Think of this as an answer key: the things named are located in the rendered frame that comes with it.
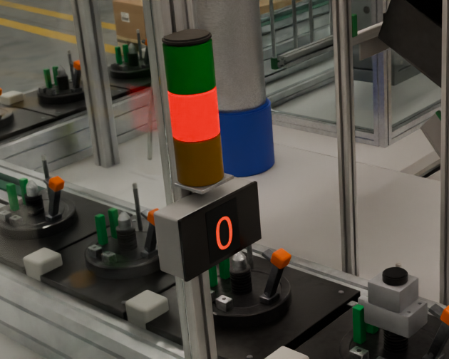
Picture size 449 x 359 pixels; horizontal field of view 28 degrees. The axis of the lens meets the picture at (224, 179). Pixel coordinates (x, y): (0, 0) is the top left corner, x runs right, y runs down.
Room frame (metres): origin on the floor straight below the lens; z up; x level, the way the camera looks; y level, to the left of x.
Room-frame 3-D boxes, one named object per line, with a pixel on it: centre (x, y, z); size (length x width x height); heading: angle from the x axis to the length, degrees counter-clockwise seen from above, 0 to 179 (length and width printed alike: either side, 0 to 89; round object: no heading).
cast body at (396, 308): (0.94, -0.19, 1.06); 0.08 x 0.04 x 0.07; 46
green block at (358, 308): (0.96, -0.15, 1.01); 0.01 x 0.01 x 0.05; 46
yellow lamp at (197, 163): (0.88, 0.02, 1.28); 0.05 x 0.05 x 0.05
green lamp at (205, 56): (0.88, 0.02, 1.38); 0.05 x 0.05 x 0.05
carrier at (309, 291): (1.11, -0.01, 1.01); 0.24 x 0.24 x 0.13; 46
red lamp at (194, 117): (0.88, 0.02, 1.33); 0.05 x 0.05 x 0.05
